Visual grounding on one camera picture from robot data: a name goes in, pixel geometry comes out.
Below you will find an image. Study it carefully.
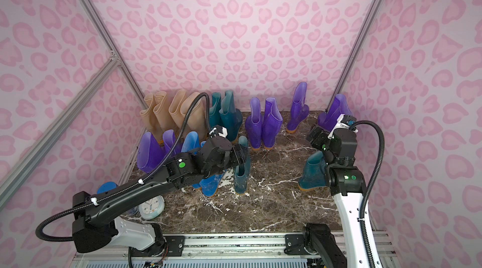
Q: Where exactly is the blue boot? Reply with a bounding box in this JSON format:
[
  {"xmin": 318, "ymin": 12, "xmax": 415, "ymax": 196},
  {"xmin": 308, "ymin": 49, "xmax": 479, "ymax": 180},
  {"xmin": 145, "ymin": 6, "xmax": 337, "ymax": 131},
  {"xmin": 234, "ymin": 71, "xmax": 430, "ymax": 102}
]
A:
[
  {"xmin": 182, "ymin": 131, "xmax": 200, "ymax": 153},
  {"xmin": 198, "ymin": 139, "xmax": 227, "ymax": 198}
]

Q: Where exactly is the purple boot shaft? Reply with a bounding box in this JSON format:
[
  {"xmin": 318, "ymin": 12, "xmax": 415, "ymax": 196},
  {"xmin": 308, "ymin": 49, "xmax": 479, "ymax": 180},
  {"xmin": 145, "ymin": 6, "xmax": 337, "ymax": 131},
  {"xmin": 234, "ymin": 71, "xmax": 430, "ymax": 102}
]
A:
[{"xmin": 262, "ymin": 97, "xmax": 283, "ymax": 149}]

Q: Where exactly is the beige boot with paper stuffing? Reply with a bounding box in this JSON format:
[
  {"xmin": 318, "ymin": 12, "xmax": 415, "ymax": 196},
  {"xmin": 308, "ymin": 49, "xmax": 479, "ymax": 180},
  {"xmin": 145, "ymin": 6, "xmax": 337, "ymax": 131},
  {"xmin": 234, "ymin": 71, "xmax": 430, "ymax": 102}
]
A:
[{"xmin": 180, "ymin": 92, "xmax": 207, "ymax": 139}]

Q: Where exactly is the beige boot pair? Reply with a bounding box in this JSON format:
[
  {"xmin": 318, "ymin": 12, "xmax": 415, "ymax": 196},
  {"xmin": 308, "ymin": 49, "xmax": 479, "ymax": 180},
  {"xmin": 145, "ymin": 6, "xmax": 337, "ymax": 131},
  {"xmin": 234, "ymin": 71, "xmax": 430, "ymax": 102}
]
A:
[
  {"xmin": 140, "ymin": 93, "xmax": 164, "ymax": 144},
  {"xmin": 153, "ymin": 91, "xmax": 179, "ymax": 134}
]

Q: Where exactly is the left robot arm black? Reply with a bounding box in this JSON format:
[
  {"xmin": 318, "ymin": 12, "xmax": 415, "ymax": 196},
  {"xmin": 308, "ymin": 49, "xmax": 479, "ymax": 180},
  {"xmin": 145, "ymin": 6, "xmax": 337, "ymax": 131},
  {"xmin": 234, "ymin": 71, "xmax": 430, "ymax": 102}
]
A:
[{"xmin": 72, "ymin": 136, "xmax": 249, "ymax": 255}]

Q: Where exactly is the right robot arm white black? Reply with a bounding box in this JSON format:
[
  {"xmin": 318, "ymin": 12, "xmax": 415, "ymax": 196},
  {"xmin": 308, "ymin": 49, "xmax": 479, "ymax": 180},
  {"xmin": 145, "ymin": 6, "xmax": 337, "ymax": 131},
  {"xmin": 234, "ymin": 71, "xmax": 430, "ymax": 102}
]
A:
[{"xmin": 304, "ymin": 121, "xmax": 385, "ymax": 267}]

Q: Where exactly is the mint alarm clock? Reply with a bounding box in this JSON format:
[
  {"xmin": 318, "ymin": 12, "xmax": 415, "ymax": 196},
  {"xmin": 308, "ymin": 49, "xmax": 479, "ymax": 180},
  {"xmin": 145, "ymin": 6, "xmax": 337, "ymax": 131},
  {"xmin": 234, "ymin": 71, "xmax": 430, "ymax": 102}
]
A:
[{"xmin": 138, "ymin": 196, "xmax": 165, "ymax": 220}]

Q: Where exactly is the blue printed can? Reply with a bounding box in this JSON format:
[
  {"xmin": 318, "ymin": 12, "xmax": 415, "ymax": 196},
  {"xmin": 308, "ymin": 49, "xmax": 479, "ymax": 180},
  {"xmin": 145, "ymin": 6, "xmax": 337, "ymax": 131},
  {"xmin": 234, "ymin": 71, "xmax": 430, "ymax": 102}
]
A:
[{"xmin": 97, "ymin": 181, "xmax": 139, "ymax": 217}]

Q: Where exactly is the aluminium diagonal brace left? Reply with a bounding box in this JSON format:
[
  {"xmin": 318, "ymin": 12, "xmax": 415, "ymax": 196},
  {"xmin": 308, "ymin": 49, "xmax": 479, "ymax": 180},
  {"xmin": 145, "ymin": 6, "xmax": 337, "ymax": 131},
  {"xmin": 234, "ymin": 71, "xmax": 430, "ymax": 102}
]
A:
[{"xmin": 1, "ymin": 55, "xmax": 119, "ymax": 209}]

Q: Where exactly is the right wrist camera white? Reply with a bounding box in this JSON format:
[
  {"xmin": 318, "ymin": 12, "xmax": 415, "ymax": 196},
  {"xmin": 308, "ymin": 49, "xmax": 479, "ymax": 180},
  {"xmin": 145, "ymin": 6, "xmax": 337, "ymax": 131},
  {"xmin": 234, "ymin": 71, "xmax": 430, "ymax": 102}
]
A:
[{"xmin": 328, "ymin": 114, "xmax": 357, "ymax": 140}]

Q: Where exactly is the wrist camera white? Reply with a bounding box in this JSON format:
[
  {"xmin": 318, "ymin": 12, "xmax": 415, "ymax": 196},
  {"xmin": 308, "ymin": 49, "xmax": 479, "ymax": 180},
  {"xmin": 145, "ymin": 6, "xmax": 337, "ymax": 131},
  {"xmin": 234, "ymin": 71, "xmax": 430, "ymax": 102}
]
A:
[
  {"xmin": 328, "ymin": 114, "xmax": 357, "ymax": 140},
  {"xmin": 208, "ymin": 125, "xmax": 228, "ymax": 140}
]

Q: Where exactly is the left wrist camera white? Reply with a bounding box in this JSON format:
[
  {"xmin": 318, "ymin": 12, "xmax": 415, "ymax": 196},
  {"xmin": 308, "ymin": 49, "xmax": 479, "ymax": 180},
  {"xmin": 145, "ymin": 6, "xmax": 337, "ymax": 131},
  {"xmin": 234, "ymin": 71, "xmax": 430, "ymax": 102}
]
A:
[{"xmin": 208, "ymin": 125, "xmax": 228, "ymax": 140}]

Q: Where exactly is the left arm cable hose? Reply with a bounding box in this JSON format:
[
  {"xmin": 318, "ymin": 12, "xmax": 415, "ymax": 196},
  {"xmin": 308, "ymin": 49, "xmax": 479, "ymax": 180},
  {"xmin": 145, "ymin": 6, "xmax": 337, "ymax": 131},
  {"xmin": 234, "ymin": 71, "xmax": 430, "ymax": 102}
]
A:
[{"xmin": 34, "ymin": 92, "xmax": 211, "ymax": 268}]

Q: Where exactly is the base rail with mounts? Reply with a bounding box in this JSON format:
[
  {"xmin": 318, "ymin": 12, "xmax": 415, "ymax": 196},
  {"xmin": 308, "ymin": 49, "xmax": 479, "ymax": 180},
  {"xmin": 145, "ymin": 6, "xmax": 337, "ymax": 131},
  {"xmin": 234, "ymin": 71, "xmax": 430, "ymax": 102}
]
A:
[{"xmin": 71, "ymin": 231, "xmax": 396, "ymax": 268}]

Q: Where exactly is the aluminium frame post right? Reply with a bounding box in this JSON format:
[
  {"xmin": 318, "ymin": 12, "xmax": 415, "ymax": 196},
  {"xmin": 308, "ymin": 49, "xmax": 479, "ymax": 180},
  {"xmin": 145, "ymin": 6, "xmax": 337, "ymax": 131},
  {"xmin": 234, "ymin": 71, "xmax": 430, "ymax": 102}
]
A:
[{"xmin": 326, "ymin": 0, "xmax": 385, "ymax": 112}]

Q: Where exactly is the aluminium frame post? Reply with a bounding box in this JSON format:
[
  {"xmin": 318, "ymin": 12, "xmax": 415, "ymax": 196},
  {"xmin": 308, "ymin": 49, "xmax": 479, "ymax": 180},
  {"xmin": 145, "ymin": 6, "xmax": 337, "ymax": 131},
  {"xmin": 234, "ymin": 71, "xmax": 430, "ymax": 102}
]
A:
[
  {"xmin": 79, "ymin": 0, "xmax": 146, "ymax": 108},
  {"xmin": 326, "ymin": 0, "xmax": 385, "ymax": 112}
]

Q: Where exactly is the aluminium frame post left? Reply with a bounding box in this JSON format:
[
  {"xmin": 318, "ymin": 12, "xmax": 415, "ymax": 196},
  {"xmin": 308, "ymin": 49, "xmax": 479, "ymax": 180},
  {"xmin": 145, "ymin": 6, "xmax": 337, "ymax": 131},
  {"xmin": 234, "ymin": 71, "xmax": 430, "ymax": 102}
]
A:
[{"xmin": 79, "ymin": 0, "xmax": 146, "ymax": 108}]

